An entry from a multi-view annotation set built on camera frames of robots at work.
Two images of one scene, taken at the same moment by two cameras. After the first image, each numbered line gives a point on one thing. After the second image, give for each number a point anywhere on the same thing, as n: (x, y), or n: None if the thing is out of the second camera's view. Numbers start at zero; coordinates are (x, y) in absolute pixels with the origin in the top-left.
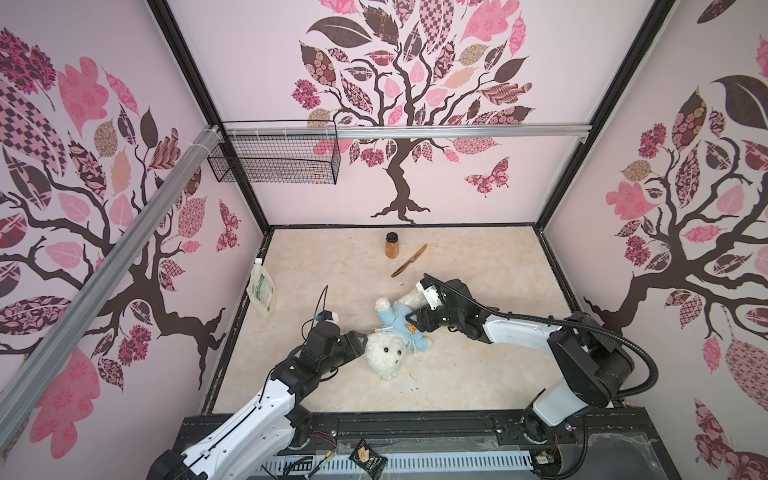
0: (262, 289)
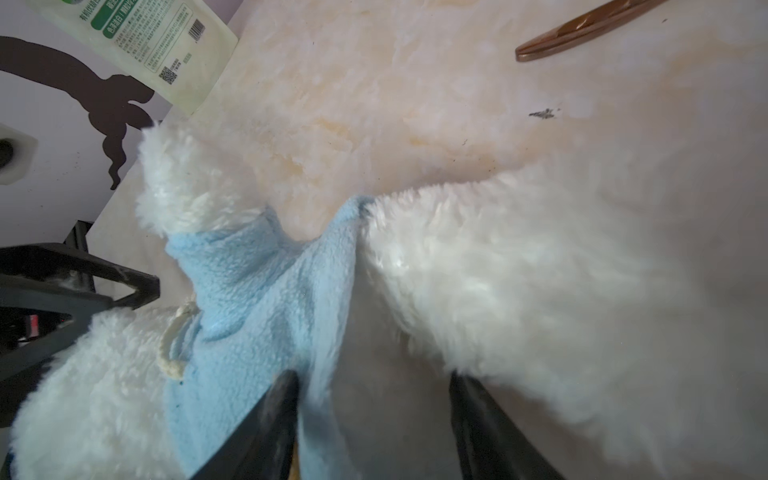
0: (173, 48)
